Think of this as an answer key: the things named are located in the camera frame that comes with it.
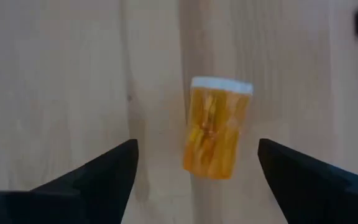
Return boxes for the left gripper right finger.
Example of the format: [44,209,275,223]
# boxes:
[257,138,358,224]

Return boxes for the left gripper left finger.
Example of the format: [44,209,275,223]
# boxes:
[0,138,140,224]

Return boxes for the orange pill bottle white cap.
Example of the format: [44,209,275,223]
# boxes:
[182,76,254,180]

